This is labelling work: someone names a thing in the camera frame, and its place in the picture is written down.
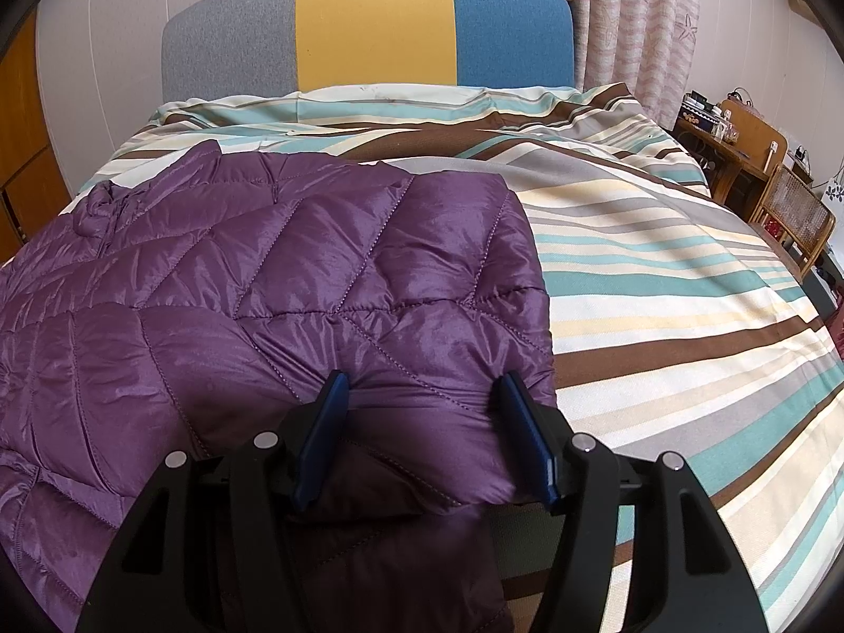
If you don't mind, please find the purple quilted down jacket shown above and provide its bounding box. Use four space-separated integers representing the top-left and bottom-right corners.
2 140 554 631

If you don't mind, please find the striped duvet cover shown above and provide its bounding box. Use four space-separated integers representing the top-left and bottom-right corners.
99 83 842 631

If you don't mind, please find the orange wooden wardrobe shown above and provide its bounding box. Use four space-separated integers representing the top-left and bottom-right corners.
0 13 70 262

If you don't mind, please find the wooden desk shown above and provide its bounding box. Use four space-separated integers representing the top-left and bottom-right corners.
673 99 787 220

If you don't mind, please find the clutter on desk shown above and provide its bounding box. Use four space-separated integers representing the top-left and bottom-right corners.
678 92 738 145

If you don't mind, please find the grey yellow blue headboard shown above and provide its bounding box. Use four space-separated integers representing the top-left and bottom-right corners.
161 0 575 101

